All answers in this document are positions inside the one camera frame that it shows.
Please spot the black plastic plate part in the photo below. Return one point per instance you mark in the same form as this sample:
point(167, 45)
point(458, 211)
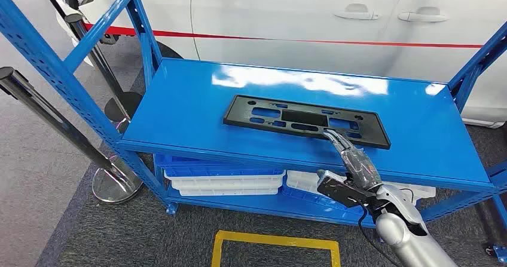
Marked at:
point(241, 117)

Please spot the black pole with round base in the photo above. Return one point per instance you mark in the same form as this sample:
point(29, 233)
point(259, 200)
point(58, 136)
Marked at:
point(127, 103)

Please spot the blue metal shelf rack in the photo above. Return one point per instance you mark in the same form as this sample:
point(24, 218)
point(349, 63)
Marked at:
point(190, 107)

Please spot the white car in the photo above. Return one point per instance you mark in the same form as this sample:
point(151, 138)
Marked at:
point(277, 16)

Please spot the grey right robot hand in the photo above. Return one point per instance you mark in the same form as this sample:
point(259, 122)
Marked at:
point(358, 166)

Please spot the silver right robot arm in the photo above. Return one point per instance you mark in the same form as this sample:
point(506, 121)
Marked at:
point(412, 245)

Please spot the blue plastic tray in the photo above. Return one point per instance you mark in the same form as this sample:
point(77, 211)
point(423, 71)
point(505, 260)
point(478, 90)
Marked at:
point(313, 200)
point(206, 169)

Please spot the yellow floor tape square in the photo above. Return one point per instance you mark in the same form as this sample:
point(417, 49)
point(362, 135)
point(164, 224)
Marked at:
point(277, 241)

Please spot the blue trolley frame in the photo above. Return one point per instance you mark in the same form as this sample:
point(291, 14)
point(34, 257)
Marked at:
point(500, 253)

